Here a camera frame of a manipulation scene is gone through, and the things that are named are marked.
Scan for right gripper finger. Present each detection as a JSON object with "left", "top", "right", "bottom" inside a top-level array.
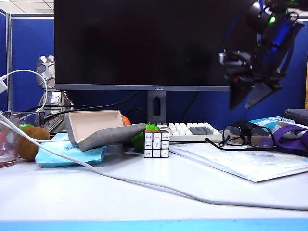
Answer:
[
  {"left": 228, "top": 81, "right": 256, "bottom": 111},
  {"left": 244, "top": 82, "right": 284, "bottom": 110}
]

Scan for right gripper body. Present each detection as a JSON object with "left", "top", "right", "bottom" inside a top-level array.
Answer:
[{"left": 223, "top": 49, "right": 287, "bottom": 89}]

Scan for black framed glasses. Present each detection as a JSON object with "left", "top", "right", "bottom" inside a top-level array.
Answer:
[{"left": 205, "top": 123, "right": 277, "bottom": 152}]

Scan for grey felt glasses case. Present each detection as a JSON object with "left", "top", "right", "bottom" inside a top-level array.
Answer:
[{"left": 64, "top": 110, "right": 147, "bottom": 152}]

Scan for light blue printed packet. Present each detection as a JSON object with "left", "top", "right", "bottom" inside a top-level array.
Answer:
[{"left": 249, "top": 116, "right": 289, "bottom": 132}]

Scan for black computer mouse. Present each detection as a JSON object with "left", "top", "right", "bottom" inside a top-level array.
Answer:
[{"left": 228, "top": 119, "right": 256, "bottom": 137}]

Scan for white bowl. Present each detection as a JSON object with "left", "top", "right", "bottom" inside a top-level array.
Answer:
[{"left": 268, "top": 121, "right": 308, "bottom": 138}]

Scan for dark grey pouch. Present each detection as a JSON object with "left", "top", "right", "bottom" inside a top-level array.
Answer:
[{"left": 282, "top": 108, "right": 308, "bottom": 126}]

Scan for flat brown cardboard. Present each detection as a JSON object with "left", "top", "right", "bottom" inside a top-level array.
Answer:
[{"left": 220, "top": 129, "right": 274, "bottom": 148}]

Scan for white grey mechanical keyboard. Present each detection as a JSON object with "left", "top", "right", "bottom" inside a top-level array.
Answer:
[{"left": 131, "top": 122, "right": 223, "bottom": 142}]

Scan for paper document in sleeve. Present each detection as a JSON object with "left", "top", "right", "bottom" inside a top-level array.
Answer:
[{"left": 169, "top": 141, "right": 308, "bottom": 183}]

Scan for grey monitor stand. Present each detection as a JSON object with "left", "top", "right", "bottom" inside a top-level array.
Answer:
[{"left": 146, "top": 90, "right": 167, "bottom": 125}]

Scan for black edged puzzle cube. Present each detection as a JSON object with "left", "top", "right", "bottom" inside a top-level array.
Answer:
[{"left": 143, "top": 130, "right": 170, "bottom": 159}]

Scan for green apple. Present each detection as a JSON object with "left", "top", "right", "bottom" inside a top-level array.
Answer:
[
  {"left": 131, "top": 122, "right": 161, "bottom": 151},
  {"left": 18, "top": 123, "right": 35, "bottom": 132}
]

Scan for black computer monitor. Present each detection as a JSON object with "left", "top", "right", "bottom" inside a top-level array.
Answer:
[{"left": 53, "top": 0, "right": 257, "bottom": 92}]

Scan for light blue wet wipes pack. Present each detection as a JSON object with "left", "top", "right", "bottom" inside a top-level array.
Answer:
[{"left": 35, "top": 133, "right": 108, "bottom": 167}]

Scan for silver faceted figurine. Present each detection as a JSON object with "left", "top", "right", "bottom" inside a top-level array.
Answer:
[{"left": 35, "top": 55, "right": 74, "bottom": 133}]

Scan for brown kiwi fruit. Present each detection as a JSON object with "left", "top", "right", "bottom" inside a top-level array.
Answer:
[{"left": 18, "top": 126, "right": 51, "bottom": 162}]

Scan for clear glass cup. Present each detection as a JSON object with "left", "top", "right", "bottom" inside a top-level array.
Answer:
[{"left": 0, "top": 111, "right": 37, "bottom": 168}]

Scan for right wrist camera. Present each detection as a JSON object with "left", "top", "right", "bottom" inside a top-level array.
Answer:
[{"left": 218, "top": 50, "right": 245, "bottom": 69}]

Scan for black cable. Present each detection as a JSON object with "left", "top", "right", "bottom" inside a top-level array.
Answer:
[
  {"left": 180, "top": 90, "right": 199, "bottom": 121},
  {"left": 25, "top": 90, "right": 140, "bottom": 121}
]

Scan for thick white cable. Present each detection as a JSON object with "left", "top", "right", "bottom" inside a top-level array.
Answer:
[{"left": 0, "top": 112, "right": 308, "bottom": 212}]

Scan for thin white charging cable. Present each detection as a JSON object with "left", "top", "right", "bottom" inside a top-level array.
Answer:
[{"left": 0, "top": 69, "right": 72, "bottom": 143}]

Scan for aluminium partition frame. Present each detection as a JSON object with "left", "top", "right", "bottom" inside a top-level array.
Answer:
[{"left": 0, "top": 8, "right": 55, "bottom": 113}]

